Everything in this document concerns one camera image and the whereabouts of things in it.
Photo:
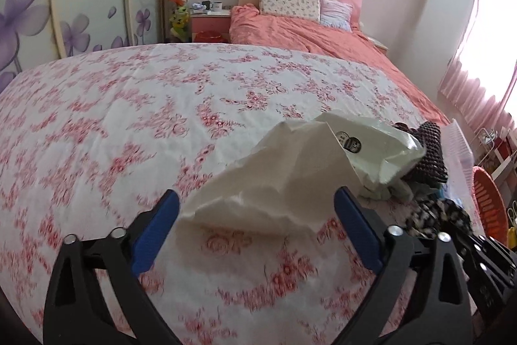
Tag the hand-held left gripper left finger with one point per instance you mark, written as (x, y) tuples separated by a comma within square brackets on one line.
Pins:
[(155, 232)]

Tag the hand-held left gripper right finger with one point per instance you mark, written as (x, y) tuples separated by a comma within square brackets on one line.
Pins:
[(357, 227)]

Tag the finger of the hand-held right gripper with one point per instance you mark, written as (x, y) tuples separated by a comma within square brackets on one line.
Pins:
[(490, 268)]

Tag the white plastic bag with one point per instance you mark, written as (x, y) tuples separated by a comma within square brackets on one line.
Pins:
[(262, 183)]

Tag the yellow bottle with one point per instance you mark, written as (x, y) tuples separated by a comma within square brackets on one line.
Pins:
[(512, 238)]

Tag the orange plastic basket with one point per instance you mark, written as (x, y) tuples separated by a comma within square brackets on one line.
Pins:
[(490, 203)]

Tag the black and white patterned wrapper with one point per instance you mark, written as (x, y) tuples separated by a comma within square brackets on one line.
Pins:
[(440, 213)]

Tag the floral pink bedsheet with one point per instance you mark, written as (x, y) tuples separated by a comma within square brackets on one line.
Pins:
[(121, 126)]

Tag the clear plastic storage box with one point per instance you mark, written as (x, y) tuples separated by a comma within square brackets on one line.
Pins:
[(458, 151)]

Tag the pink curtain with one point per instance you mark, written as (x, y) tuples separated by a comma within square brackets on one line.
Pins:
[(460, 86)]

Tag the small pale nightstand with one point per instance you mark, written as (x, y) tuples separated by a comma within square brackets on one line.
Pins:
[(379, 45)]

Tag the salmon duvet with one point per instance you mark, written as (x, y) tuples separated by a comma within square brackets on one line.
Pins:
[(323, 42)]

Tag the red bowl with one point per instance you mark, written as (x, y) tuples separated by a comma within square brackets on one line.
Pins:
[(210, 36)]

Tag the pink nightstand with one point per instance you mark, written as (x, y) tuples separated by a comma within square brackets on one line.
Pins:
[(210, 25)]

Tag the green plush toy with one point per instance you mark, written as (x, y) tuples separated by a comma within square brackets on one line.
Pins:
[(180, 19)]

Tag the striped pink pillow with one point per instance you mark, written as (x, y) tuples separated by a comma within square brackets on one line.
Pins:
[(335, 13)]

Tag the white mug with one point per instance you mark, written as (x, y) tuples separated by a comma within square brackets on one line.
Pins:
[(215, 6)]

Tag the floral white pillow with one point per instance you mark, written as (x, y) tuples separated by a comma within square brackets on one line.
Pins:
[(289, 1)]

